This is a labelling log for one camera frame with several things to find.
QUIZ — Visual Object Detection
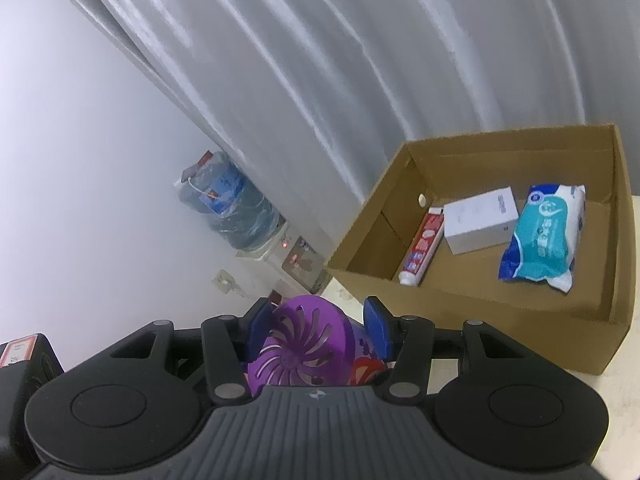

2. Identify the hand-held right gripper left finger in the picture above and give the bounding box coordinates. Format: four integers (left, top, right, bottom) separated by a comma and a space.
106, 297, 275, 408

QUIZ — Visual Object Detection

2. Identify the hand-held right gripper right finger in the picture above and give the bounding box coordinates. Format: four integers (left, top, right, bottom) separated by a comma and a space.
363, 295, 542, 406

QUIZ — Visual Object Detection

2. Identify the purple lid air freshener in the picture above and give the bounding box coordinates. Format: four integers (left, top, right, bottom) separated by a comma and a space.
240, 295, 393, 396

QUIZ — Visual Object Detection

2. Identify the red toothpaste tube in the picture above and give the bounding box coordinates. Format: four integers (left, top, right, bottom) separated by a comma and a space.
398, 207, 446, 287

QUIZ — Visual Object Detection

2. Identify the brown cardboard box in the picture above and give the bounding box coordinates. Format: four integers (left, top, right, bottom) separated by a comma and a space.
325, 123, 633, 376

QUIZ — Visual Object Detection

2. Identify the white carton box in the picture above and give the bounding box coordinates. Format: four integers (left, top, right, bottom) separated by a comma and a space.
443, 186, 520, 256

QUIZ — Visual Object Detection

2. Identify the wet wipes pack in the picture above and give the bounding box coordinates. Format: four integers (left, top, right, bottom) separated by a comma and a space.
498, 183, 587, 294

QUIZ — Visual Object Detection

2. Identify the white water dispenser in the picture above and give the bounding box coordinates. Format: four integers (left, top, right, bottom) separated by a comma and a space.
235, 220, 331, 295

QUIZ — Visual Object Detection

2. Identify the grey curtain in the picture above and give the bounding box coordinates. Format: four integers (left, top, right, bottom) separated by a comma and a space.
37, 0, 640, 261

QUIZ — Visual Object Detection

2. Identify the wall outlet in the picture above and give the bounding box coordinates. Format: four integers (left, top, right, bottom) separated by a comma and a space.
212, 269, 241, 294

